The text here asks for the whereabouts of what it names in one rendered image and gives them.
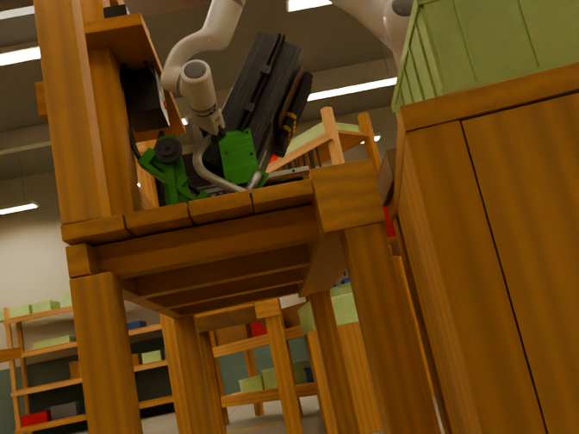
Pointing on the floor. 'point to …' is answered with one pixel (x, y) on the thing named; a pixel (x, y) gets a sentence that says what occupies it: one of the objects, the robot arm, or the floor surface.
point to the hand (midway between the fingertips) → (210, 135)
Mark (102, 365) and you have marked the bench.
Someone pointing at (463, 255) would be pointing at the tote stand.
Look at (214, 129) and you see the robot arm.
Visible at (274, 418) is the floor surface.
